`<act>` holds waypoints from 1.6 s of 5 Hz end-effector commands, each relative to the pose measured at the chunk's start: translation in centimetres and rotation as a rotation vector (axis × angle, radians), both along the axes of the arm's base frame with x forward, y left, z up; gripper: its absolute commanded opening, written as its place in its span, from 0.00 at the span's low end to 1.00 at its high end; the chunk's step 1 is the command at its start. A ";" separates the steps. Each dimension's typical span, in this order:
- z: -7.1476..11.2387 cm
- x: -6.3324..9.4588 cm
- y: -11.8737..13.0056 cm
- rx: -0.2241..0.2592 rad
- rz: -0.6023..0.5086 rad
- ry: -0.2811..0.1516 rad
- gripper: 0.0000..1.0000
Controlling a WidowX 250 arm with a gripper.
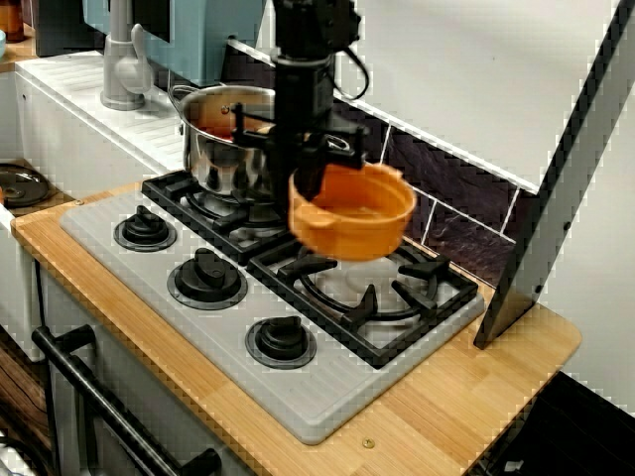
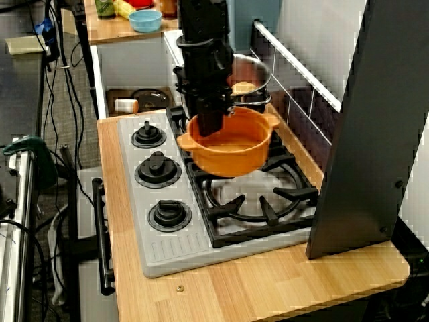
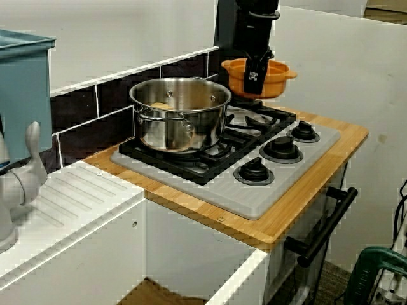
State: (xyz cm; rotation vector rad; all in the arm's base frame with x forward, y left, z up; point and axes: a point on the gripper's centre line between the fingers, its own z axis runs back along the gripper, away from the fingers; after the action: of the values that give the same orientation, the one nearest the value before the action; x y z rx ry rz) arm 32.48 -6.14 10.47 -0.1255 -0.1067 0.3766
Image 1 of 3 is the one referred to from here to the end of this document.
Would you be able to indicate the red food item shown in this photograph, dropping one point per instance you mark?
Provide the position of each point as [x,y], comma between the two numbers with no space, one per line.
[218,134]

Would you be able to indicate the black stove knob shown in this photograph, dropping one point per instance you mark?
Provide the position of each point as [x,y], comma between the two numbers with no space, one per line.
[206,280]
[144,230]
[280,342]

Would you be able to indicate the dark upright panel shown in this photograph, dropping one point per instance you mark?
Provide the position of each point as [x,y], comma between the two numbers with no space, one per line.
[555,198]

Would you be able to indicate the dark tile backsplash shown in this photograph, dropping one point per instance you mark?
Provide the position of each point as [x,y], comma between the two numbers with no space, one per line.
[436,168]

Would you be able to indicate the black bulky object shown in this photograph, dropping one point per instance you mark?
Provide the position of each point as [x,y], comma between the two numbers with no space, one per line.
[570,436]

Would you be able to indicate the teal box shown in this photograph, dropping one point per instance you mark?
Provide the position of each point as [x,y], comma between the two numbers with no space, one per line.
[198,39]

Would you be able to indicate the black burner grate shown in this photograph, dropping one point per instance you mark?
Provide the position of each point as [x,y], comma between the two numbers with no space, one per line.
[367,347]
[164,188]

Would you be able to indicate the orange plastic bowl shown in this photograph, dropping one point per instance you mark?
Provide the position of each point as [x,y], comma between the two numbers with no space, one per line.
[357,233]

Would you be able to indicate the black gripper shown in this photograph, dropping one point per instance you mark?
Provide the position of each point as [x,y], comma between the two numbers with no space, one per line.
[302,94]

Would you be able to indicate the dark round disc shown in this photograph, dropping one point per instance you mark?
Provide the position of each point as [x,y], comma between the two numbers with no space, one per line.
[22,186]

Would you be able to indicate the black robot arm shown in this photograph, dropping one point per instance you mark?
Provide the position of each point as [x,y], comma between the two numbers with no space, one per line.
[307,25]

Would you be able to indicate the teal dish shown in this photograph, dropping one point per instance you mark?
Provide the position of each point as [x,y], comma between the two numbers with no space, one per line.
[2,44]

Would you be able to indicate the white oven front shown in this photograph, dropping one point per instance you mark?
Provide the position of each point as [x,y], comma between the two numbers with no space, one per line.
[164,411]

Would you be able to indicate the white sink unit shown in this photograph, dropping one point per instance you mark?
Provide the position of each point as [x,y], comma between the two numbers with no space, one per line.
[74,139]

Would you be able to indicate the grey toy faucet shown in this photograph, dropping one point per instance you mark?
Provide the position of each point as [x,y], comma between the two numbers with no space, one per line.
[121,74]

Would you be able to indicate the amber jar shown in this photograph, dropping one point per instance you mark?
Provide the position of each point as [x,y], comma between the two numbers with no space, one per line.
[12,22]

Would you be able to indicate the stainless steel pot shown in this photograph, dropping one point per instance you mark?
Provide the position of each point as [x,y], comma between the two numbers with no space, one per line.
[218,163]

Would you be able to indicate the grey stove plate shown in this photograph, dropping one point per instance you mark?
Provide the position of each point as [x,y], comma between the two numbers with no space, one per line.
[307,396]

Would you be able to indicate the wooden countertop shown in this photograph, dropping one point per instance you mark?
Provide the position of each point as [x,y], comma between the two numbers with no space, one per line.
[446,411]

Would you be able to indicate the dark box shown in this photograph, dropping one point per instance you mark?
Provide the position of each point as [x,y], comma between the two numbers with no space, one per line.
[64,30]

